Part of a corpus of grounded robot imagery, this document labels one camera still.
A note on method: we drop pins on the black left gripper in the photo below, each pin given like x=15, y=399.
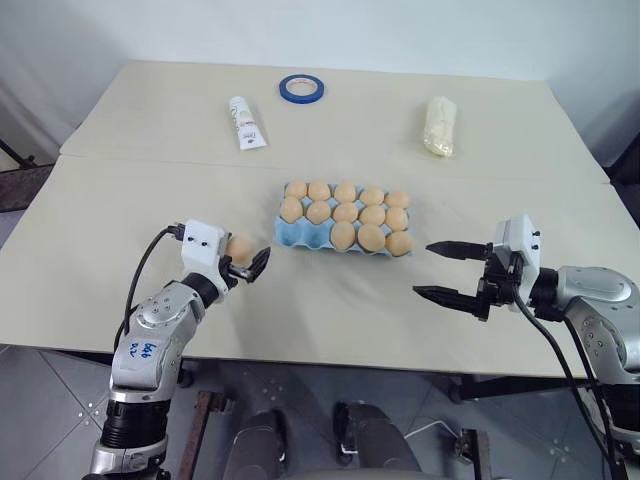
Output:
x=234, y=274

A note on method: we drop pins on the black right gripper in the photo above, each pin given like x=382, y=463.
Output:
x=497, y=285

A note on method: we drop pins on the tan egg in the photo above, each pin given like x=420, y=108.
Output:
x=399, y=243
x=397, y=219
x=371, y=238
x=372, y=196
x=241, y=249
x=345, y=192
x=345, y=212
x=343, y=236
x=319, y=212
x=319, y=190
x=372, y=215
x=398, y=199
x=291, y=209
x=295, y=189

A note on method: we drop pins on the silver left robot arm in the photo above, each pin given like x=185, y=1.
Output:
x=150, y=340

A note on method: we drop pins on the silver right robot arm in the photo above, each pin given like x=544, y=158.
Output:
x=595, y=320

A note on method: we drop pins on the blue egg carton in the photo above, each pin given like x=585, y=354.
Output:
x=300, y=237

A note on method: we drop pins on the black caster wheel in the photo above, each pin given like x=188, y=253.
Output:
x=185, y=376

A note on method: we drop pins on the white printed tube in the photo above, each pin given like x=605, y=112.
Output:
x=246, y=125

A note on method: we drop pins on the clear bag of white filling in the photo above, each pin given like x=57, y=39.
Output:
x=440, y=127

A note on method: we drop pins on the blue tape roll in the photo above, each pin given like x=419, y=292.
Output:
x=284, y=89

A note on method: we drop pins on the dark rounded shape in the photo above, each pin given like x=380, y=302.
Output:
x=262, y=442
x=375, y=435

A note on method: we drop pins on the black metal stand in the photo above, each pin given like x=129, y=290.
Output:
x=17, y=185

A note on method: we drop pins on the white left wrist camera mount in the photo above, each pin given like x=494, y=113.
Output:
x=200, y=245

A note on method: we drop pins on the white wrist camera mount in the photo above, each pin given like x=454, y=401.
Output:
x=522, y=245
x=200, y=245

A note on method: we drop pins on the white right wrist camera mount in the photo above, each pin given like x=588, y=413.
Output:
x=522, y=245

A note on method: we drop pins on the black table frame bar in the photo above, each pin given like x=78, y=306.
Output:
x=515, y=387

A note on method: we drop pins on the rusty metal frame bar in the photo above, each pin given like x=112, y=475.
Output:
x=200, y=430
x=479, y=452

